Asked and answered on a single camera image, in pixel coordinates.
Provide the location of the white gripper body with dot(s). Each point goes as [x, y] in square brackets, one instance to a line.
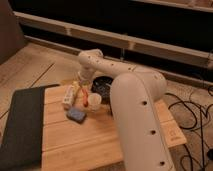
[84, 79]

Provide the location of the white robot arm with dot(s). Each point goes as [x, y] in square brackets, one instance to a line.
[133, 92]

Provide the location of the white bottle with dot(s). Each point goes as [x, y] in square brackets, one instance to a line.
[68, 98]

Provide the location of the dark round bowl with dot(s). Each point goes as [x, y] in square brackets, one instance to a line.
[101, 85]

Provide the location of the blue sponge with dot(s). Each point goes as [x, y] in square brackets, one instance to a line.
[76, 115]

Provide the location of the dark grey mat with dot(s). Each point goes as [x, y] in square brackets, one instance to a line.
[22, 138]

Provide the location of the wooden board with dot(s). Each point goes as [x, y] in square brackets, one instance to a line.
[93, 144]

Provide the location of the white ceramic cup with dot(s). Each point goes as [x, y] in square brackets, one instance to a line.
[94, 101]

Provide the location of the red pepper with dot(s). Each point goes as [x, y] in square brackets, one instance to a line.
[85, 97]

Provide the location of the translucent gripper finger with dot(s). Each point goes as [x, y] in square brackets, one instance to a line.
[87, 89]
[76, 89]

